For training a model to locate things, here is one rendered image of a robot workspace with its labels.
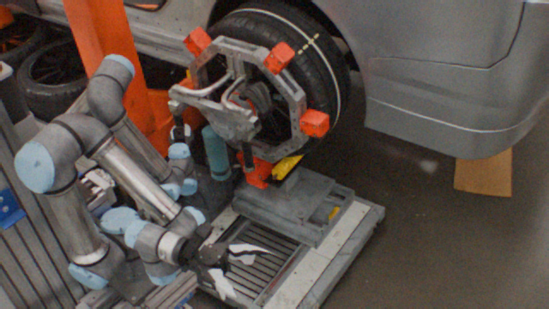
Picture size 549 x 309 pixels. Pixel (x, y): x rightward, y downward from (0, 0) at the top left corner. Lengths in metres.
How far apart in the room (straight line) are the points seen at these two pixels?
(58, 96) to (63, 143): 2.03
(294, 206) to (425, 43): 1.13
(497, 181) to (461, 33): 1.47
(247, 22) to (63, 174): 1.10
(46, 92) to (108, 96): 1.69
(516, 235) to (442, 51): 1.31
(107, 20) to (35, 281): 0.99
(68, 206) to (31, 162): 0.18
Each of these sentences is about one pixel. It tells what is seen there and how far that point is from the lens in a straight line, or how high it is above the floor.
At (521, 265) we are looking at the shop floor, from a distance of 3.03.
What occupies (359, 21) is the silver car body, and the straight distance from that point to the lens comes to 2.20.
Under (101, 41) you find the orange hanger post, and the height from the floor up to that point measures 1.22.
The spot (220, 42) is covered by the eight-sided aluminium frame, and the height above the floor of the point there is 1.12.
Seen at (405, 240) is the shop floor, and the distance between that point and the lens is 3.04.
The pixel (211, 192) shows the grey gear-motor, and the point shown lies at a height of 0.36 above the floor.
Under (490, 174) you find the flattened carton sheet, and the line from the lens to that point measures 3.40.
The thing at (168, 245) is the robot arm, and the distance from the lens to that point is 1.46.
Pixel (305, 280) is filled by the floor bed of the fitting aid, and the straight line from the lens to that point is 2.79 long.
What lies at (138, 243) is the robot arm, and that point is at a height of 1.23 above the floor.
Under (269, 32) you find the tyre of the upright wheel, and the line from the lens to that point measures 2.31.
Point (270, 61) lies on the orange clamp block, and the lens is 2.23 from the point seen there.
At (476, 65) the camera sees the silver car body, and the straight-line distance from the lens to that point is 2.09.
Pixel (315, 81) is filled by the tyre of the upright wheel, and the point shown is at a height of 1.00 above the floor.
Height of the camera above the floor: 2.33
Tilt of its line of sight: 42 degrees down
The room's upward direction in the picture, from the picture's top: 8 degrees counter-clockwise
